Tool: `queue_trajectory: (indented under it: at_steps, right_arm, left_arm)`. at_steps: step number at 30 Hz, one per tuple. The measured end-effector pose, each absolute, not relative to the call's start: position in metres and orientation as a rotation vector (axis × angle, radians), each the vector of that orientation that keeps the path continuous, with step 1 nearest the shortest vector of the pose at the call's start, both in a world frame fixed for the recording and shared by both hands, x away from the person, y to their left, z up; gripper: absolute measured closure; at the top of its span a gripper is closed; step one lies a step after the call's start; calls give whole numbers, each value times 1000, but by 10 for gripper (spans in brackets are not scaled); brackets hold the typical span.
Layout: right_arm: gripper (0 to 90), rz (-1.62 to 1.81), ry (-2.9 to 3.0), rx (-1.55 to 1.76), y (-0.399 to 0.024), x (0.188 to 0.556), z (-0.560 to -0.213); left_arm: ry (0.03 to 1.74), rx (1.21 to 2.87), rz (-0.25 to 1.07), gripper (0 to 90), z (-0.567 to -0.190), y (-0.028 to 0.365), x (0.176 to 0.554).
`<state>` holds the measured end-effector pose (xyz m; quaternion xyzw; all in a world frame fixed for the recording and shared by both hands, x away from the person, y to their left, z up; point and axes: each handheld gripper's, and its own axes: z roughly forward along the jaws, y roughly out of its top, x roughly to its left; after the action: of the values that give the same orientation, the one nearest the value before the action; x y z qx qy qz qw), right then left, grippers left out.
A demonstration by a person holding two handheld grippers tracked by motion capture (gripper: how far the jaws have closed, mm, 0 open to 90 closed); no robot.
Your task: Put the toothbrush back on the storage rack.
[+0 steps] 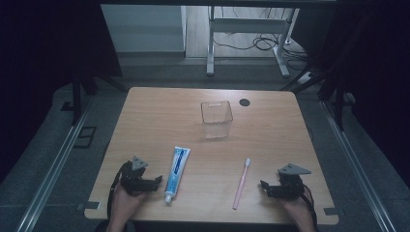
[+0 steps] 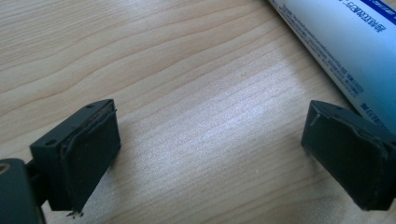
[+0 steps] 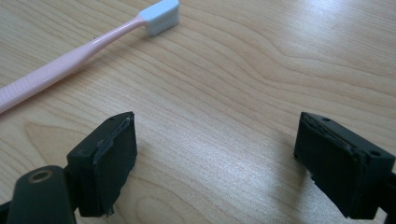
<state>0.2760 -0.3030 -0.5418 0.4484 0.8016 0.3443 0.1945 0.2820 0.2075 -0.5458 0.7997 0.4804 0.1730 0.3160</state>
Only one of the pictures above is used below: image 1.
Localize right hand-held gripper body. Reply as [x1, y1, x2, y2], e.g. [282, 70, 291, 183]
[275, 162, 312, 201]

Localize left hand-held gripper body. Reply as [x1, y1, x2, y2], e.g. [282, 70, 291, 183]
[120, 156, 153, 196]

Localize blue and white toothpaste tube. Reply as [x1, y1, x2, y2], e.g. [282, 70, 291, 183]
[163, 146, 191, 204]

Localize pink toothbrush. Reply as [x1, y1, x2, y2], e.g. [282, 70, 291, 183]
[232, 158, 251, 211]

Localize clear plastic cup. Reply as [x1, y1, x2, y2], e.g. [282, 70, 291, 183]
[200, 100, 234, 140]

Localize person's right hand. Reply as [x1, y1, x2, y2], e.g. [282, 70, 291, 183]
[279, 192, 314, 225]

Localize person's left hand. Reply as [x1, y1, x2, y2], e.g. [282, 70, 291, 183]
[110, 183, 147, 224]

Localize grey tape piece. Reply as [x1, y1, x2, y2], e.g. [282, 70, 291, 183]
[75, 201, 102, 212]
[322, 207, 345, 217]

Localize black metal stand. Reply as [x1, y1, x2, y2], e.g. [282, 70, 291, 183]
[60, 66, 129, 128]
[279, 64, 356, 131]

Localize white power strip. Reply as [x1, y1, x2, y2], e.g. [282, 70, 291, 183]
[297, 71, 315, 86]

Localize dark curtain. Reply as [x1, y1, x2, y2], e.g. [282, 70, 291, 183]
[317, 0, 410, 191]
[0, 0, 124, 183]

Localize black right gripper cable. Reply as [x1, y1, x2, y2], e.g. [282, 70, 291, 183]
[301, 184, 319, 230]

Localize metal floor rail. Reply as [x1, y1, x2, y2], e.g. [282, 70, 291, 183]
[15, 96, 95, 232]
[320, 100, 396, 232]

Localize black floor cables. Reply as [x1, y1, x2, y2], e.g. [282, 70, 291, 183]
[213, 6, 308, 71]

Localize white desk frame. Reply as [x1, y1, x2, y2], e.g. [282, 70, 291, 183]
[206, 5, 301, 79]

